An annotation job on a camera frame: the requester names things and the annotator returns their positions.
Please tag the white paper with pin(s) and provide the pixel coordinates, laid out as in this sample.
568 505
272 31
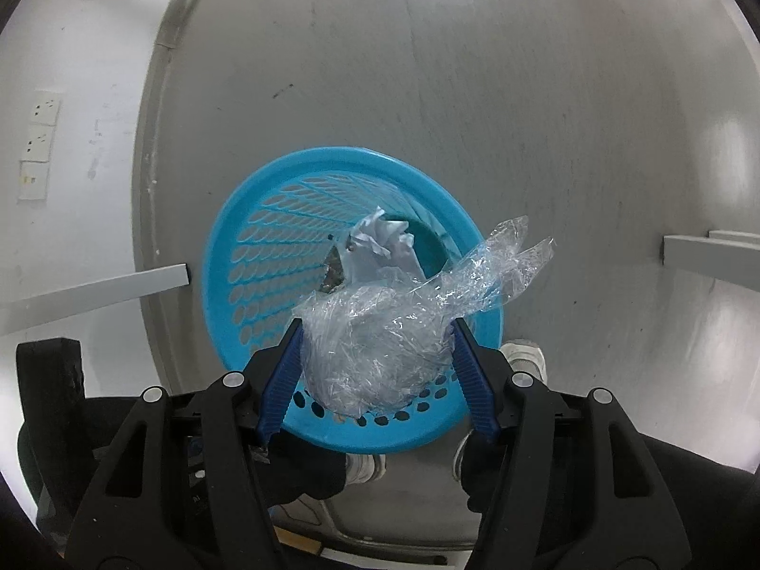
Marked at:
380 249

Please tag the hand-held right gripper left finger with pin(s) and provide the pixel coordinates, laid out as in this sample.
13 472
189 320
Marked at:
285 374

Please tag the person's right white shoe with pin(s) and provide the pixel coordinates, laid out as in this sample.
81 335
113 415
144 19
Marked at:
525 359

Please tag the clear plastic wrap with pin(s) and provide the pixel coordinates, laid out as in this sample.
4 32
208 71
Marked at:
368 344

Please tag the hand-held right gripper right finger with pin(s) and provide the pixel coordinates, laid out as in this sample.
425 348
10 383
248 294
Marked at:
475 380

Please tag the white wall socket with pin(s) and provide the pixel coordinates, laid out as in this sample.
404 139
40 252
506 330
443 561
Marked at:
37 143
44 108

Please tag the person's left white shoe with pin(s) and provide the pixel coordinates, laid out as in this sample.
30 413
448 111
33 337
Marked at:
365 468

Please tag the blue plastic waste basket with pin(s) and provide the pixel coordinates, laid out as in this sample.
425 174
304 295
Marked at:
249 237

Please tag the dark wrapper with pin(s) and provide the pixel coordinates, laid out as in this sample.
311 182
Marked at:
333 276

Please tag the person's white shoe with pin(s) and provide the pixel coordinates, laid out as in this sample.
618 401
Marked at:
525 359
365 468

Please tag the white wall plate yellow mark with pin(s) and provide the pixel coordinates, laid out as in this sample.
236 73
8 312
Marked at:
34 181

